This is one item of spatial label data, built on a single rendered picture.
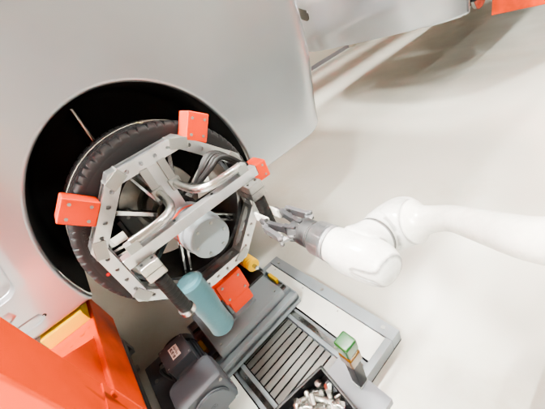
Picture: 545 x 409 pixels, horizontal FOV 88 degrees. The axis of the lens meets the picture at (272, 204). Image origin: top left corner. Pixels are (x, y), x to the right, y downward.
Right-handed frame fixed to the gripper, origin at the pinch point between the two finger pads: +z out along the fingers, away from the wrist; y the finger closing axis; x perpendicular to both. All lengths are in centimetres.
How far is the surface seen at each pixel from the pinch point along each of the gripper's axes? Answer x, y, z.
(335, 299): -75, 20, 10
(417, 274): -83, 58, -11
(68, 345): -15, -69, 36
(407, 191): -83, 119, 26
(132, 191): 12, -23, 50
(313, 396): -25.8, -24.6, -32.3
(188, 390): -42, -50, 9
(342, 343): -17.0, -12.8, -34.2
